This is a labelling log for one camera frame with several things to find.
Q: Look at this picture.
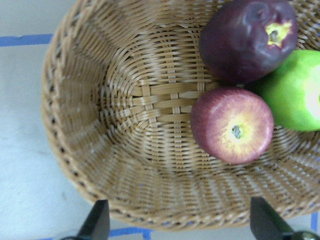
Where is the dark red apple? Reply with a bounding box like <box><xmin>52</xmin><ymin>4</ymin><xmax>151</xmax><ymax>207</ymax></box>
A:
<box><xmin>199</xmin><ymin>0</ymin><xmax>298</xmax><ymax>84</ymax></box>

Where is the woven wicker basket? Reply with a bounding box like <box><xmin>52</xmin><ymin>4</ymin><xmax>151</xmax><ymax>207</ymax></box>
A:
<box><xmin>42</xmin><ymin>0</ymin><xmax>320</xmax><ymax>231</ymax></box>

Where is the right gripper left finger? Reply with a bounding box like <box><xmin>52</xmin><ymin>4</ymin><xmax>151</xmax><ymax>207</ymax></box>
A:
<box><xmin>75</xmin><ymin>199</ymin><xmax>110</xmax><ymax>240</ymax></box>

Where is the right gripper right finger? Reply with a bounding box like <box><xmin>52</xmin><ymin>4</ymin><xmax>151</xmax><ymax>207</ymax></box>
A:
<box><xmin>250</xmin><ymin>196</ymin><xmax>294</xmax><ymax>240</ymax></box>

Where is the red yellow apple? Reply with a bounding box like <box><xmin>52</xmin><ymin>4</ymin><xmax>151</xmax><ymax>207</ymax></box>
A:
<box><xmin>190</xmin><ymin>87</ymin><xmax>274</xmax><ymax>164</ymax></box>

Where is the green apple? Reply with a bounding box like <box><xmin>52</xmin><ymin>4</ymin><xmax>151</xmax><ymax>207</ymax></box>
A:
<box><xmin>245</xmin><ymin>49</ymin><xmax>320</xmax><ymax>132</ymax></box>

